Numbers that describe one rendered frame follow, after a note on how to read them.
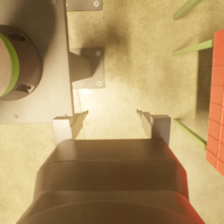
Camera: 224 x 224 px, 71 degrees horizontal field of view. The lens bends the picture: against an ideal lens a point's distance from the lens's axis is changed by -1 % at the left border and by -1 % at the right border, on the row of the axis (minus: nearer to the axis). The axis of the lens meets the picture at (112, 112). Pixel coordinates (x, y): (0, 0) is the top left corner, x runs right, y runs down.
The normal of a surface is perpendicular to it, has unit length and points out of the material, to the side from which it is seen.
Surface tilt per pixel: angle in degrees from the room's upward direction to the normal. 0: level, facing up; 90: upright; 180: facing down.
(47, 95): 0
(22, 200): 0
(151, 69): 0
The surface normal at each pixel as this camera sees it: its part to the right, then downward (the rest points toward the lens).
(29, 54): 0.91, -0.13
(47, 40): -0.01, 0.25
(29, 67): 0.95, 0.14
